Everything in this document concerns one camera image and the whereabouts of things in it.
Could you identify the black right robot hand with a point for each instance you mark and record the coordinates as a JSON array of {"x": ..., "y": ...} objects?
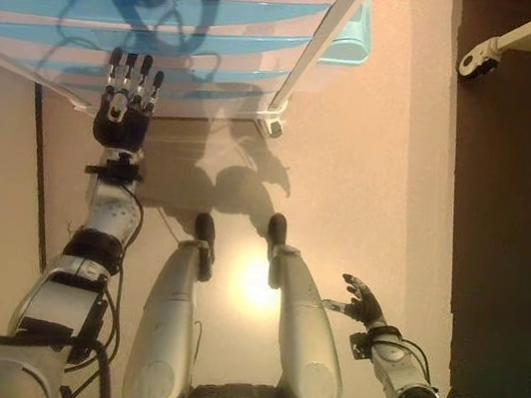
[{"x": 367, "y": 306}]

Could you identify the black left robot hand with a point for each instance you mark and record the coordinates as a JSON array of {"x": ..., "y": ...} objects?
[{"x": 121, "y": 120}]

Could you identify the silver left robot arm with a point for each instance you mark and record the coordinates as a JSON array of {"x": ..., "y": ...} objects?
[{"x": 106, "y": 214}]

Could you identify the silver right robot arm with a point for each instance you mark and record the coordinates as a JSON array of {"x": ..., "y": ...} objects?
[{"x": 400, "y": 367}]

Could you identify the silver right robot leg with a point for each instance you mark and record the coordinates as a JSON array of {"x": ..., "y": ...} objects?
[{"x": 304, "y": 336}]

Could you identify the silver robot leg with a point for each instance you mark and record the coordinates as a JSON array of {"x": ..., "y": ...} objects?
[
  {"x": 304, "y": 336},
  {"x": 165, "y": 319}
]

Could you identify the cart caster wheel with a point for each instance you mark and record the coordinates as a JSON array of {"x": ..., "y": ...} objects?
[{"x": 274, "y": 126}]

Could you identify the silver left robot leg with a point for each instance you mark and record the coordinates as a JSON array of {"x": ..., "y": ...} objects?
[{"x": 165, "y": 319}]

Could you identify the light blue waste bin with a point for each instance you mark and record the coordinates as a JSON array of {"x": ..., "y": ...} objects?
[{"x": 352, "y": 36}]

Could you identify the bed caster wheel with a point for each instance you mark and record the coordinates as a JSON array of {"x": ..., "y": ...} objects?
[{"x": 480, "y": 58}]

